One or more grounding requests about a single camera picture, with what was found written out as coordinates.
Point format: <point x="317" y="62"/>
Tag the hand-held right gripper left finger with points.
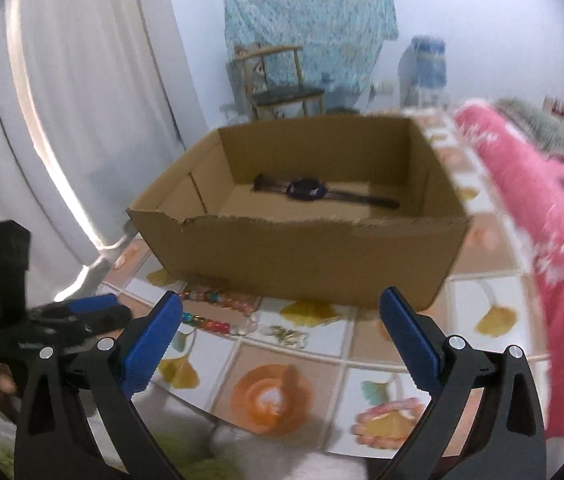
<point x="149" y="347"/>

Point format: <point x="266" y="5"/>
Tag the ginkgo leaf patterned tablecloth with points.
<point x="312" y="360"/>

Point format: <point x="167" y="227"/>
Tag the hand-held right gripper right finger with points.
<point x="412" y="342"/>

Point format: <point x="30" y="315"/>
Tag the white curtain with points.
<point x="71" y="110"/>

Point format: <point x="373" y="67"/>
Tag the gold butterfly earring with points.
<point x="297" y="341"/>
<point x="274" y="333"/>

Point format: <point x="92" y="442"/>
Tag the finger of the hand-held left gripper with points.
<point x="109" y="317"/>
<point x="91" y="304"/>

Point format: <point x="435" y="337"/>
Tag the teal floral cloth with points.
<point x="332" y="20"/>

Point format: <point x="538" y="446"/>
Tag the black wristwatch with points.
<point x="307" y="190"/>

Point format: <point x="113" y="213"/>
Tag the grey fuzzy blanket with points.
<point x="532" y="120"/>

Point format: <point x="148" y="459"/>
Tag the wooden chair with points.
<point x="287" y="95"/>

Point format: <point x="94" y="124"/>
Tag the brown cardboard box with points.
<point x="287" y="255"/>

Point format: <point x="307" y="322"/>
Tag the pink floral blanket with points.
<point x="537" y="200"/>

